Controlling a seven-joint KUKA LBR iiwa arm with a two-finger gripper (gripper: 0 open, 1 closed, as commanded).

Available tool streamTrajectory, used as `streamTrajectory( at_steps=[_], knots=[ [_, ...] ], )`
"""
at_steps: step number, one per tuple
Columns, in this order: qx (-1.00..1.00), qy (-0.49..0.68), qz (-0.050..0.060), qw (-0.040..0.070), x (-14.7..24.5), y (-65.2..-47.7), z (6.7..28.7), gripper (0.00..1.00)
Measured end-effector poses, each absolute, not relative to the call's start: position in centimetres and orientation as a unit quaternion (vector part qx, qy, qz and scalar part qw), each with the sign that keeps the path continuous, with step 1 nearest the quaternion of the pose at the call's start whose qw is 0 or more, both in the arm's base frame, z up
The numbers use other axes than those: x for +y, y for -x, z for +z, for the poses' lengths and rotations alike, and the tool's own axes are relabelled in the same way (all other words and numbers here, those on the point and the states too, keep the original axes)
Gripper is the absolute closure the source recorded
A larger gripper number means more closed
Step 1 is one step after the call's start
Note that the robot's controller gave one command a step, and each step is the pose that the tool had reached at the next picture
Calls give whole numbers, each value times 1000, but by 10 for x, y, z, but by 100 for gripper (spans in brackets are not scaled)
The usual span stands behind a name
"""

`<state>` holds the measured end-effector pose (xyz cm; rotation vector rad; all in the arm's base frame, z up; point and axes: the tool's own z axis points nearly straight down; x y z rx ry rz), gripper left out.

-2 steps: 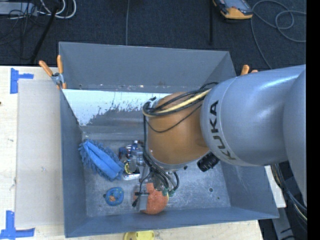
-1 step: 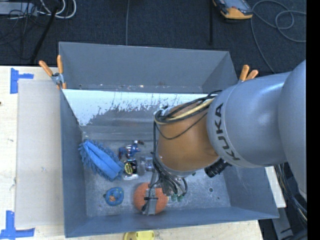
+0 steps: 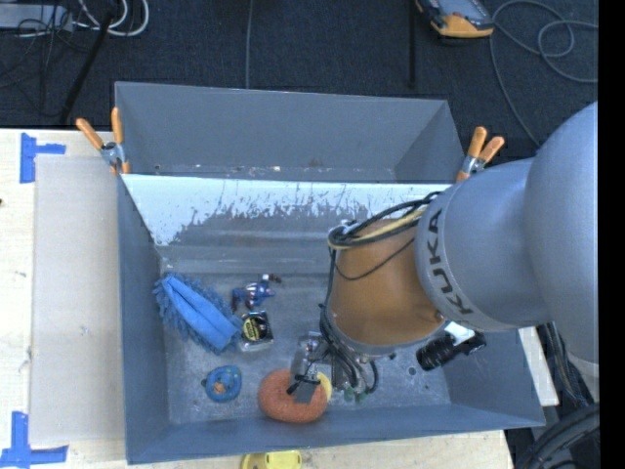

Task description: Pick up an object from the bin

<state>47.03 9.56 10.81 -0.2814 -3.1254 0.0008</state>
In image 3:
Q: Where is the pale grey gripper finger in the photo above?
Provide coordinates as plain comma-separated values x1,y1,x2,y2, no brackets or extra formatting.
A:
290,350,311,381
294,380,318,406

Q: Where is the orange round sponge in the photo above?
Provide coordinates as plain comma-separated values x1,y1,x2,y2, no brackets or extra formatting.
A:
257,368,329,425

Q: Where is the black and yellow tape measure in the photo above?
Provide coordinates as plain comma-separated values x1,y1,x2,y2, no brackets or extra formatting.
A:
236,310,275,354

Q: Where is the blue and red toy figure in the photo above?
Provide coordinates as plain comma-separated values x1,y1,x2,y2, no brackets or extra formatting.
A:
229,274,283,313

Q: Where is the blue microfibre duster mitt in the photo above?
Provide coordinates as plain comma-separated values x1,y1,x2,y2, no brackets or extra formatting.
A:
152,271,244,356

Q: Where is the grey metal bin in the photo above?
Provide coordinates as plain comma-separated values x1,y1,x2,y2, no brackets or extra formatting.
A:
113,80,547,466

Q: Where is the pale wood board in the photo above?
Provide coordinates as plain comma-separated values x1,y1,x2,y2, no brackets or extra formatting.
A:
27,155,127,451

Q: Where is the blue ring toy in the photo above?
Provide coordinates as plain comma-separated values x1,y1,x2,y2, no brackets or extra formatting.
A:
200,363,244,404

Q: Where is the black cylinder on white bracket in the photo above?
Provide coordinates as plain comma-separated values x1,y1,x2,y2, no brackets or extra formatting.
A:
415,322,488,372

